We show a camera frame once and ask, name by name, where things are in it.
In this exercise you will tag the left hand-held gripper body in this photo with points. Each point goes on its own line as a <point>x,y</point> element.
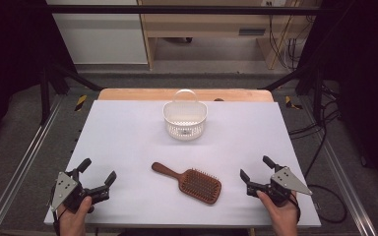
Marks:
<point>69,193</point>

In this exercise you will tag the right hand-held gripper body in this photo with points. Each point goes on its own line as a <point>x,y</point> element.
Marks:
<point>280,190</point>

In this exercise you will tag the brown wooden hairbrush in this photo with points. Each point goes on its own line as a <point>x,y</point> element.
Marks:
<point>198,185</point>

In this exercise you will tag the white plastic basket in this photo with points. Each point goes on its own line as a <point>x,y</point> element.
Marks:
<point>185,131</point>

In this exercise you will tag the person's left hand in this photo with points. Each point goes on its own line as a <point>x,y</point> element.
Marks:
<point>72,223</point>

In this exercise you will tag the person's right hand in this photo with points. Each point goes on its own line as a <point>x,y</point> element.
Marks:
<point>283,219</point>

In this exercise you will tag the white table cover sheet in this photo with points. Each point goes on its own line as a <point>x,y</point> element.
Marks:
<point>138,137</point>

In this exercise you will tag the yellow black tape mark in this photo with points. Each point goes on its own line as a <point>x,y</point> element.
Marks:
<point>288,102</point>

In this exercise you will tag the black metal stand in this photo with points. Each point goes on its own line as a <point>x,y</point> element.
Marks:
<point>45,95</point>
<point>317,95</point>

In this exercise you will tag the dark curtain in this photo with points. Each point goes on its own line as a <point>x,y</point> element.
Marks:
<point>367,82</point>
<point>10,59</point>

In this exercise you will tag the white cabinet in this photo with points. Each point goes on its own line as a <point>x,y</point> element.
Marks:
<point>101,36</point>

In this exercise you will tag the light wooden desk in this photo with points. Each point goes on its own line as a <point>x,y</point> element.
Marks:
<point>210,21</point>

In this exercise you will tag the aluminium floor rail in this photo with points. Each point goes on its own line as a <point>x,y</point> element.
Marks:
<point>347,193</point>
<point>23,164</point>

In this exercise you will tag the black horizontal frame bar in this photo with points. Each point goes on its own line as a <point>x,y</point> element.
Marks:
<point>177,9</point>

